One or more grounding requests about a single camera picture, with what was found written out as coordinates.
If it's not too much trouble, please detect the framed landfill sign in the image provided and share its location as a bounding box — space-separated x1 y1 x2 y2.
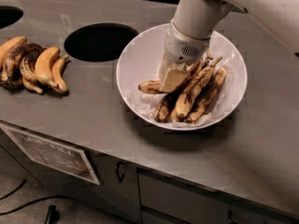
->
1 126 100 185

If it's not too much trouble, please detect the grey cabinet drawer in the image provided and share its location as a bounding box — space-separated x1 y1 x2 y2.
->
138 172 299 224

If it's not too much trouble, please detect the lower left banana in bowl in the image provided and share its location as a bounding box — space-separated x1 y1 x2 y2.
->
153 91 181 123

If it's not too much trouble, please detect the black cabinet handle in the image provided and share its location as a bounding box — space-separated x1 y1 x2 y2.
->
115 161 126 183

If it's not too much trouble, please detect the white paper liner in bowl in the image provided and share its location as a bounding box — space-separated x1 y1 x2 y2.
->
126 35 247 130

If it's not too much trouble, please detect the small yellow banana rightmost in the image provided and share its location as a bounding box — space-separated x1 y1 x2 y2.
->
51 55 69 94

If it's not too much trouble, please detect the right dark banana in bowl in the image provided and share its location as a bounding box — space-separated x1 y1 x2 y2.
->
185 67 227 124

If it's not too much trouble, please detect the black floor cable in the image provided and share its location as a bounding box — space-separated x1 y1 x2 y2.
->
0 178 74 217

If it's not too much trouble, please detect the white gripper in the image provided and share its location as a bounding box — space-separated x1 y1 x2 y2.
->
159 21 210 92

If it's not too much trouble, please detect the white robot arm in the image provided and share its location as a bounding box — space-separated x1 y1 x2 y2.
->
160 0 299 92

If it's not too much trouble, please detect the white round bowl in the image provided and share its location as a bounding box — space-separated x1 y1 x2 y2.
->
116 24 248 131

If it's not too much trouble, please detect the bright yellow banana on counter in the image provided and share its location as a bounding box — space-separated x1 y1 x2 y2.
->
35 47 60 88

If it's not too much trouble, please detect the black floor object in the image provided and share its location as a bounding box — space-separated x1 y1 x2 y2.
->
44 205 60 224

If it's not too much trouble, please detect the blackened banana on counter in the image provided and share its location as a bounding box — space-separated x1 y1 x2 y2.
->
1 42 44 91

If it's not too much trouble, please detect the dark spotted banana on counter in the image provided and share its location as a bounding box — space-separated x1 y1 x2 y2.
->
20 51 44 95

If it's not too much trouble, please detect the yellow banana far left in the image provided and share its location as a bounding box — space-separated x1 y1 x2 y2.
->
0 36 27 70

